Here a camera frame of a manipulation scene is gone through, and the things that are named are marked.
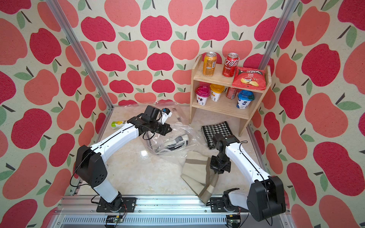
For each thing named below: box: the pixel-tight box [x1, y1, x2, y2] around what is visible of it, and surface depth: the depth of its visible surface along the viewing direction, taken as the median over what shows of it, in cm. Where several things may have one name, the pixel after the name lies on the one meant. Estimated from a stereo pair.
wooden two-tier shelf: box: [189, 54, 273, 137], surface depth 90 cm
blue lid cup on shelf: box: [236, 89, 255, 110], surface depth 87 cm
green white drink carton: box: [110, 120, 126, 130], surface depth 107 cm
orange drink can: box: [202, 51, 217, 77], surface depth 73 cm
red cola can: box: [222, 52, 240, 78], surface depth 72 cm
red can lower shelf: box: [226, 86, 238, 100], surface depth 95 cm
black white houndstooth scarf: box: [201, 121, 233, 150], surface depth 103 cm
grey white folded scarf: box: [162, 134, 189, 152], surface depth 95 cm
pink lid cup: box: [194, 85, 212, 106], surface depth 90 cm
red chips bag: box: [231, 66, 267, 91], surface depth 71 cm
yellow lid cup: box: [209, 83, 225, 103], surface depth 91 cm
